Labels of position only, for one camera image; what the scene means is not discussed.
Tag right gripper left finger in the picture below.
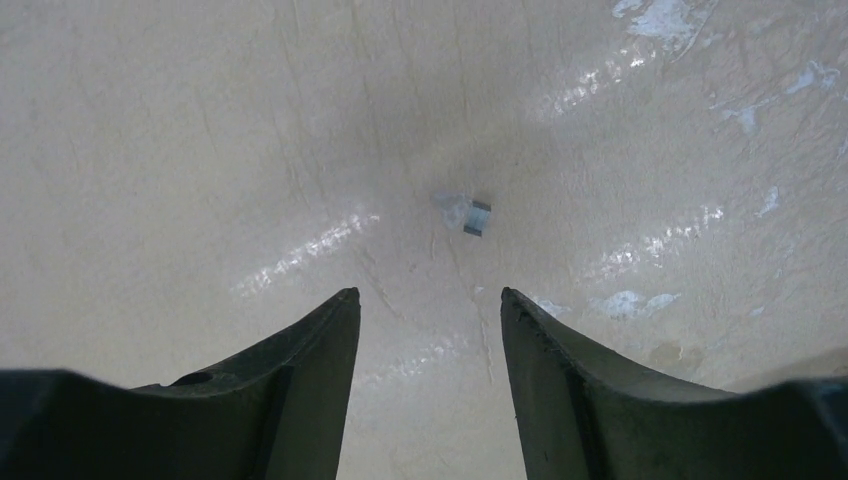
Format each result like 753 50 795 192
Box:
1 288 361 479

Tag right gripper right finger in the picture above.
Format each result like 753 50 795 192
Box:
501 288 847 479

